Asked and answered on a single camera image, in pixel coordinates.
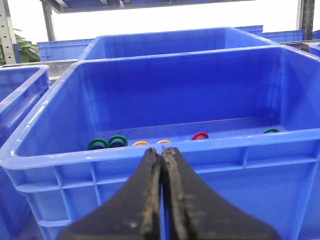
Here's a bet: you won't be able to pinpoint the green push button far right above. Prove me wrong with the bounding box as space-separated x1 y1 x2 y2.
263 128 280 134

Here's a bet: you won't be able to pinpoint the steel rack upright post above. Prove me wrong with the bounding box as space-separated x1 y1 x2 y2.
0 0 20 65

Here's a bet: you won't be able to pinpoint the blue crate front left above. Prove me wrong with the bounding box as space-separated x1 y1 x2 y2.
0 45 320 240

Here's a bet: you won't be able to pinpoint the green push button far left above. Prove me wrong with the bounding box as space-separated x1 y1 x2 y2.
87 138 109 150

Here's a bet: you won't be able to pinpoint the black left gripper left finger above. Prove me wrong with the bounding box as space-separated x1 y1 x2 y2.
58 148 161 240

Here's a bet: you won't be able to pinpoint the green plant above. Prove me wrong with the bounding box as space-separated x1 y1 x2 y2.
14 33 41 63

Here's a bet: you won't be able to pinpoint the blue crate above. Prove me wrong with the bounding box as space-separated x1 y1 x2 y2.
0 65 50 240
78 27 278 61
0 45 320 240

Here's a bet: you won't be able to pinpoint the blue crate rear left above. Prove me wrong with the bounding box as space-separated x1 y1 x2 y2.
78 27 278 61

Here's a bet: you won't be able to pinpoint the blue crate far right edge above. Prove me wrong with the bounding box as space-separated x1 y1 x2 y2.
309 42 320 57

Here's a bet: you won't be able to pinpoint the blue crate front right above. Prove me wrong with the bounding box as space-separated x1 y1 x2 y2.
0 65 50 240

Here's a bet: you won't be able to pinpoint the green push button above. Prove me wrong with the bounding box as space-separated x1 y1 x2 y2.
107 135 128 148
263 128 280 134
87 138 109 150

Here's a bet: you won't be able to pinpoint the yellow push button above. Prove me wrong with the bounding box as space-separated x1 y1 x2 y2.
132 140 149 146
157 139 171 144

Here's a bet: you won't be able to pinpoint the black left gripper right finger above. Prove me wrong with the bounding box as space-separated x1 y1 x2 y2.
161 147 280 240

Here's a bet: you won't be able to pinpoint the red push button left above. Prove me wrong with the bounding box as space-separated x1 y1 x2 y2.
191 131 210 140

